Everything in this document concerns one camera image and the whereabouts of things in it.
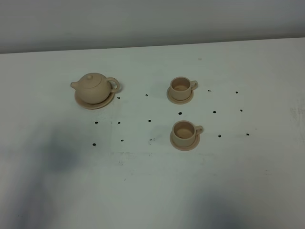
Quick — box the brown clay teapot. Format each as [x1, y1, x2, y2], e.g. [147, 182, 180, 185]
[70, 73, 120, 104]

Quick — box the near brown teacup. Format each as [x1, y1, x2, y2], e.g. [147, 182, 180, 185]
[171, 120, 203, 146]

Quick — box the teacup saucer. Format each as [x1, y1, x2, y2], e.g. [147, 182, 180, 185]
[170, 132, 200, 151]
[166, 87, 194, 104]

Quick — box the far brown teacup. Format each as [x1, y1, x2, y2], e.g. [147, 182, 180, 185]
[169, 77, 198, 101]

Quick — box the teapot saucer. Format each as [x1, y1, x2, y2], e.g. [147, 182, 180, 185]
[74, 93, 115, 110]

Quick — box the brown teacup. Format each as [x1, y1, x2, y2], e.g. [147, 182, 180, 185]
[169, 77, 198, 101]
[171, 120, 203, 146]

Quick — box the near teacup saucer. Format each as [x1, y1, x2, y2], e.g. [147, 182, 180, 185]
[170, 132, 200, 151]

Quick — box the far teacup saucer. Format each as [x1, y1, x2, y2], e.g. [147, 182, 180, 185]
[166, 87, 194, 104]

